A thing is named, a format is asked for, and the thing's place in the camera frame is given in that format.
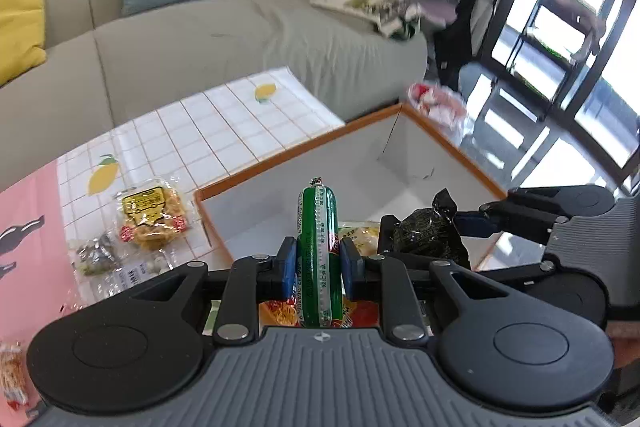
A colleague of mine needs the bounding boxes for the red orange snack packet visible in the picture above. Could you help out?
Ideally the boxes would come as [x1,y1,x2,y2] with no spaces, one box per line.
[257,297,383,330]

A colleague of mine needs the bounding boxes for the clear nut packet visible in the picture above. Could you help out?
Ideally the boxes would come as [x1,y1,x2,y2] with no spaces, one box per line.
[67,229,173,298]

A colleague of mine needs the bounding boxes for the black metal rack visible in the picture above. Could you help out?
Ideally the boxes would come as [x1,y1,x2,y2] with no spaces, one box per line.
[510,0,607,122]

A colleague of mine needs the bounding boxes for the orange cardboard box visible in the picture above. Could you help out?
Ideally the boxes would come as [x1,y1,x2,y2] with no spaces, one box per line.
[192,103,508,308]

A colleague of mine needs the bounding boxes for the yellow cushion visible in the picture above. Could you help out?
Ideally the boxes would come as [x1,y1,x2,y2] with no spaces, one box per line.
[0,0,47,88]

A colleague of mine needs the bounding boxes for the dark cloth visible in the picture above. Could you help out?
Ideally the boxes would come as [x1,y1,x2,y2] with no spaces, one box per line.
[432,0,496,88]

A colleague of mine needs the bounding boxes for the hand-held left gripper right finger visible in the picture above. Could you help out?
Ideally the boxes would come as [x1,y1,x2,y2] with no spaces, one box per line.
[341,237,502,343]

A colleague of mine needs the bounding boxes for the pink white printed tablecloth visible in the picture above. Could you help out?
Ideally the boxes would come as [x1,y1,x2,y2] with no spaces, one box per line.
[0,66,346,427]

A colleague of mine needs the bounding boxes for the yellow puffed snack packet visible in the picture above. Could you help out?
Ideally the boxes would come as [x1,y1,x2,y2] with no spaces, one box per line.
[112,177,196,253]

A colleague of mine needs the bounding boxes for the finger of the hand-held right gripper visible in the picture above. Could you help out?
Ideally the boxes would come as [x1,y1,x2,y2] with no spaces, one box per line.
[377,214,557,290]
[454,187,573,244]

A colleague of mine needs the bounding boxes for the beige sofa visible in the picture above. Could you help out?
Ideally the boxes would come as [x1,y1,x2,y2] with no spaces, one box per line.
[0,0,428,128]

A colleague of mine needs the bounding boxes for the black snack packet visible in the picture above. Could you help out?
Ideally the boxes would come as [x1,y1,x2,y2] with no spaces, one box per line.
[391,188,472,270]

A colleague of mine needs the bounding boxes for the red white plastic bag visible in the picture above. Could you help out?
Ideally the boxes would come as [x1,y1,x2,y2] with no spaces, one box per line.
[406,82,468,128]

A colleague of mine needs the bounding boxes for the orange striped snack packet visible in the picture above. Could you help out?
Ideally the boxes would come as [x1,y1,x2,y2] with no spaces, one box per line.
[0,342,43,418]

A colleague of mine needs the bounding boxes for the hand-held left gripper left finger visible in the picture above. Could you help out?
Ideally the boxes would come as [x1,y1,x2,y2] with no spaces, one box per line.
[125,237,299,343]

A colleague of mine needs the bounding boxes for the pale yellow snack bag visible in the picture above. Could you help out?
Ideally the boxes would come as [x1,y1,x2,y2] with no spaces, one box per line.
[337,221,381,258]

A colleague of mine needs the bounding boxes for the green sausage stick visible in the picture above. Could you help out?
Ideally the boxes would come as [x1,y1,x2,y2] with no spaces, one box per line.
[296,177,346,329]

